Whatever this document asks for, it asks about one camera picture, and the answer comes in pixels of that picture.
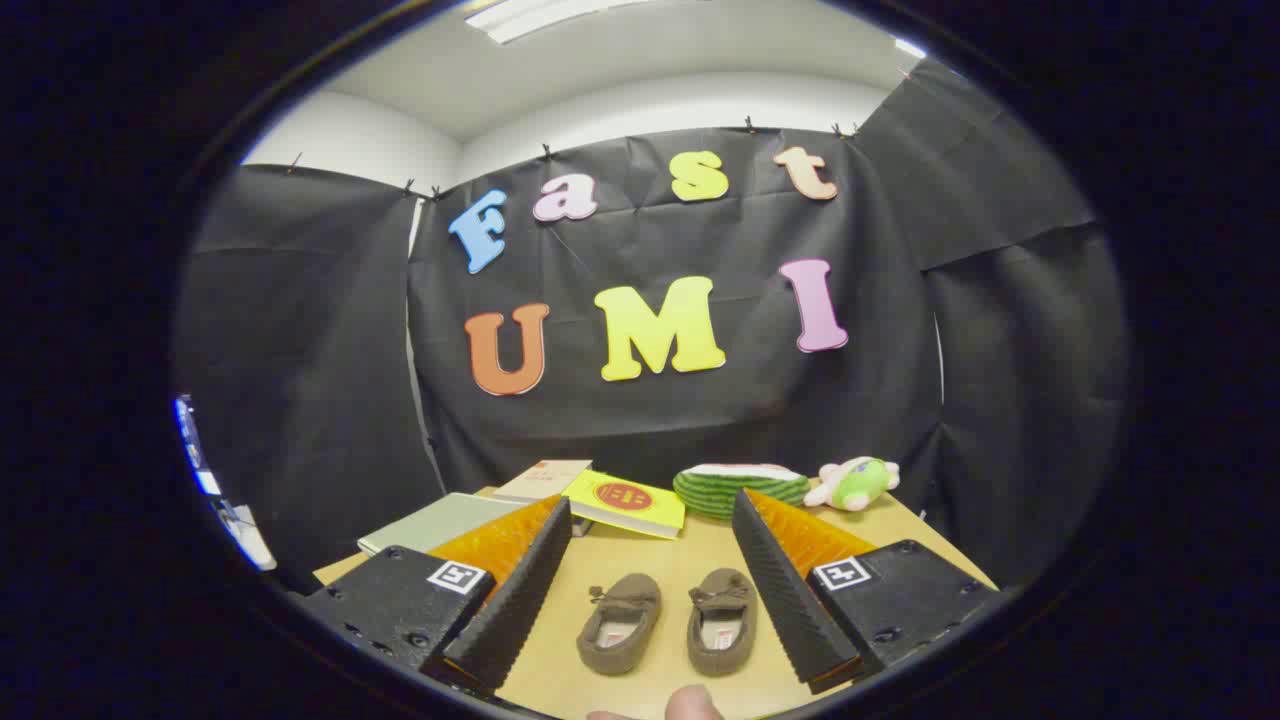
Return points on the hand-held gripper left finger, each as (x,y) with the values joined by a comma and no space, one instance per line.
(520,590)

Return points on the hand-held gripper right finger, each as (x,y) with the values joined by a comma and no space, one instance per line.
(780,590)

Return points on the brown fuzzy slipper shoe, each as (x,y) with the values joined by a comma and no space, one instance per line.
(722,620)
(620,625)

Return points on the pale green fabric storage box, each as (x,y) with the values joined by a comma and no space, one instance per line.
(440,520)

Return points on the beige book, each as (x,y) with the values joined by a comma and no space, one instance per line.
(545,480)

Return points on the watermelon slice plush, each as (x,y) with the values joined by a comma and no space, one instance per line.
(715,490)

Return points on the pink and green plush toy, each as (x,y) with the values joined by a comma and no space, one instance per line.
(860,482)

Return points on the yellow book with red circle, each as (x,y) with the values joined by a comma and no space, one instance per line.
(625,498)

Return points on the ceiling light panel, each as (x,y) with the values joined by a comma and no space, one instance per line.
(540,15)

